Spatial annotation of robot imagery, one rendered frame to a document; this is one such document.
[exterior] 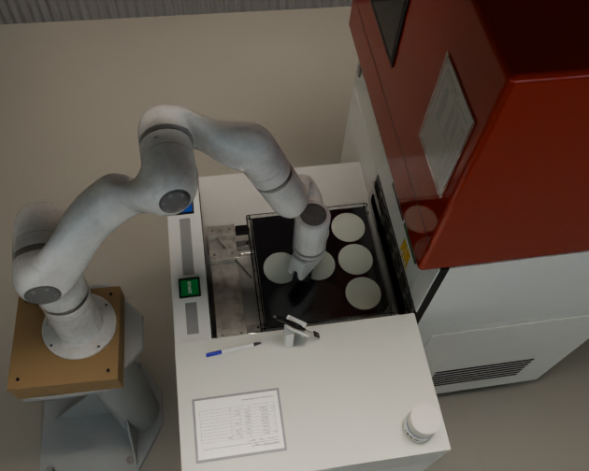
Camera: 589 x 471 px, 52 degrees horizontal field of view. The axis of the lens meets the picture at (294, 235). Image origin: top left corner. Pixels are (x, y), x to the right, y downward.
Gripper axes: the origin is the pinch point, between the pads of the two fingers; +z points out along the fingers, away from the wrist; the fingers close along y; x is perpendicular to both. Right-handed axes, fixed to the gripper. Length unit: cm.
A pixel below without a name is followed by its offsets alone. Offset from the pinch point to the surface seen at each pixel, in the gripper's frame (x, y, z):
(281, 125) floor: -89, -98, 92
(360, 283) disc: 12.9, -8.9, 2.1
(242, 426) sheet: 15.3, 42.6, -4.8
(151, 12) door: -197, -111, 89
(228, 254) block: -20.9, 8.8, 1.2
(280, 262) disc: -8.3, 0.5, 2.1
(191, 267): -23.8, 20.1, -3.6
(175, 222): -36.9, 13.0, -4.0
